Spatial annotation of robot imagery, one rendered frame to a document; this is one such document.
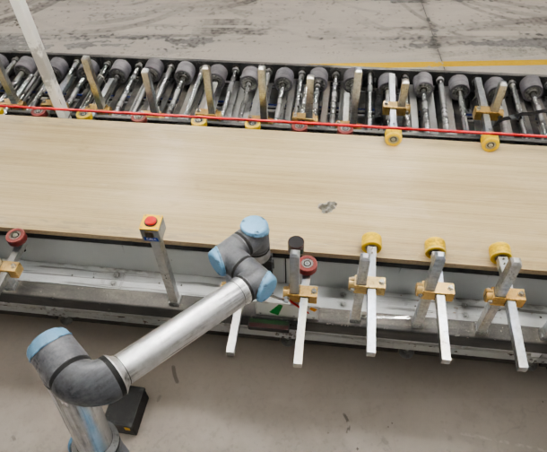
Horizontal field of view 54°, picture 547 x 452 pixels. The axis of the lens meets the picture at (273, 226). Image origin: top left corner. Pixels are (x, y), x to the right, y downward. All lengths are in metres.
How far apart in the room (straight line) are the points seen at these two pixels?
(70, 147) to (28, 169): 0.22
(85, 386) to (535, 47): 4.82
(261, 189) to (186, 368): 1.09
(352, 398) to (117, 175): 1.60
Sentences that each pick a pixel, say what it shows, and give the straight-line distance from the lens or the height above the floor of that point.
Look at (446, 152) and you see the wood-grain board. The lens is 2.70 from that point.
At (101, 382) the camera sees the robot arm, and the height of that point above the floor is 1.43.
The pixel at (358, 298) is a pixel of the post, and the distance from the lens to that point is 2.10.
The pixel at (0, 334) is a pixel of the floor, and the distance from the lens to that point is 3.42.
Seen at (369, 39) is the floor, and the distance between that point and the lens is 5.25.
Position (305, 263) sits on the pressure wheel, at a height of 0.91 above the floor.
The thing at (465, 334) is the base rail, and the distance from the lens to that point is 2.32.
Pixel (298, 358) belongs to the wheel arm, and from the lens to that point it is 1.98.
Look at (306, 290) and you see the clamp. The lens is 2.12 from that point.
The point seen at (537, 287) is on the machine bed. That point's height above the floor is 0.75.
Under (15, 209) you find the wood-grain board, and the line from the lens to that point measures 2.65.
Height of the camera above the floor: 2.63
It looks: 50 degrees down
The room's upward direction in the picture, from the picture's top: 3 degrees counter-clockwise
